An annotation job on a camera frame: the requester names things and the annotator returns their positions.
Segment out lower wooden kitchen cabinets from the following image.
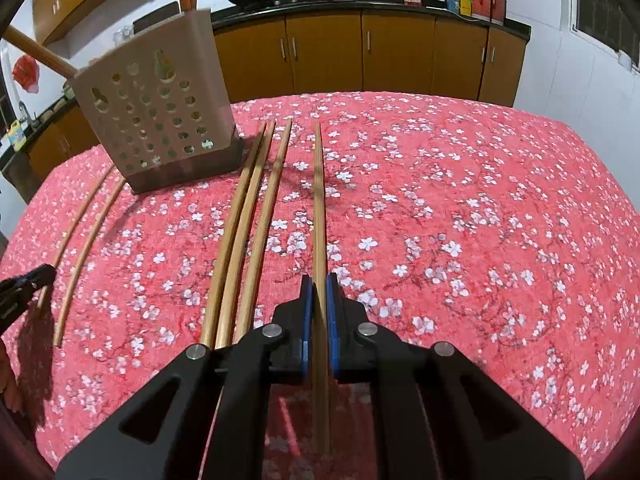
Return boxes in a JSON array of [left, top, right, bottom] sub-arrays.
[[28, 6, 528, 177]]

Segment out yellow detergent bottle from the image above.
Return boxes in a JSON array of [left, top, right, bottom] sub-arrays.
[[8, 120, 26, 152]]

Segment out red floral tablecloth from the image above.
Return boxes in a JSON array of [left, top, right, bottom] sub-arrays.
[[1, 93, 639, 474]]

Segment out red plastic bag hanging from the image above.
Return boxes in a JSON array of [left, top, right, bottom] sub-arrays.
[[12, 54, 40, 93]]

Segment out beige perforated utensil holder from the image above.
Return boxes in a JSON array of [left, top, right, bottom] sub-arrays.
[[70, 10, 243, 194]]

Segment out dark cutting board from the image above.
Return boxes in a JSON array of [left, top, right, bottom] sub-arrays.
[[132, 1, 180, 35]]

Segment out window with grille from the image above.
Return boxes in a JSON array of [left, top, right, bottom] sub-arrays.
[[576, 0, 639, 67]]

